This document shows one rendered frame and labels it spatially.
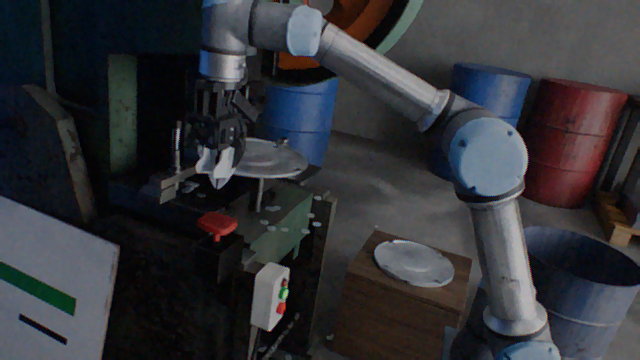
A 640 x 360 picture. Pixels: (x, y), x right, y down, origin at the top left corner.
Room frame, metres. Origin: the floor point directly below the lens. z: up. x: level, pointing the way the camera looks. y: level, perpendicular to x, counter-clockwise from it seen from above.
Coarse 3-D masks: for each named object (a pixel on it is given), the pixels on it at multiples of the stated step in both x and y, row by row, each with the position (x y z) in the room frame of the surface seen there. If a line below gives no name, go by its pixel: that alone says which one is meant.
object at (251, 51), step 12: (252, 48) 1.20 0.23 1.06; (252, 60) 1.21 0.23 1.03; (192, 72) 1.15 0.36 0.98; (252, 72) 1.21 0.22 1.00; (192, 84) 1.15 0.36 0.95; (252, 84) 1.16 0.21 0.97; (264, 84) 1.22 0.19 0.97; (192, 96) 1.15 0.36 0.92; (252, 96) 1.16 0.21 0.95; (264, 96) 1.20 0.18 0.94; (192, 108) 1.15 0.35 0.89
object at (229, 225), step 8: (208, 216) 0.84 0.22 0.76; (216, 216) 0.84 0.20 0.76; (224, 216) 0.85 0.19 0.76; (200, 224) 0.81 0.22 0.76; (208, 224) 0.81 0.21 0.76; (216, 224) 0.81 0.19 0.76; (224, 224) 0.81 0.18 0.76; (232, 224) 0.82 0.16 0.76; (216, 232) 0.80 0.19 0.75; (224, 232) 0.80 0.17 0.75; (216, 240) 0.82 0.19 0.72
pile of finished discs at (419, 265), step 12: (384, 252) 1.54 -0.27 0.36; (396, 252) 1.56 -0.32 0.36; (408, 252) 1.56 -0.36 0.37; (420, 252) 1.59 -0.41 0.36; (432, 252) 1.61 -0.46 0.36; (384, 264) 1.46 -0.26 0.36; (396, 264) 1.47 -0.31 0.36; (408, 264) 1.47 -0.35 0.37; (420, 264) 1.49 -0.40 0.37; (432, 264) 1.51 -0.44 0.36; (444, 264) 1.53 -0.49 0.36; (396, 276) 1.39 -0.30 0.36; (408, 276) 1.40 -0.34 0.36; (420, 276) 1.41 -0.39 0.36; (432, 276) 1.43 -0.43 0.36; (444, 276) 1.44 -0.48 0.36
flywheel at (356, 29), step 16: (336, 0) 1.51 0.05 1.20; (352, 0) 1.50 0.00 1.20; (368, 0) 1.48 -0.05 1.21; (384, 0) 1.43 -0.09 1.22; (400, 0) 1.49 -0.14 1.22; (336, 16) 1.51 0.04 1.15; (352, 16) 1.49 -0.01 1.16; (368, 16) 1.44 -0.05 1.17; (384, 16) 1.43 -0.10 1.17; (352, 32) 1.45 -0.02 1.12; (368, 32) 1.44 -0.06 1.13; (288, 64) 1.51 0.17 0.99; (304, 64) 1.50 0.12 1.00; (320, 64) 1.48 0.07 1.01
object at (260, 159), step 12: (252, 144) 1.28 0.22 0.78; (264, 144) 1.30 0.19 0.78; (252, 156) 1.16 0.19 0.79; (264, 156) 1.18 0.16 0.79; (276, 156) 1.20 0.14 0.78; (288, 156) 1.23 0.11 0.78; (300, 156) 1.24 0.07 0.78; (240, 168) 1.08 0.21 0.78; (252, 168) 1.09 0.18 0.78; (264, 168) 1.10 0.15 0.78; (276, 168) 1.12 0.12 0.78; (288, 168) 1.13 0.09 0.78; (300, 168) 1.15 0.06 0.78
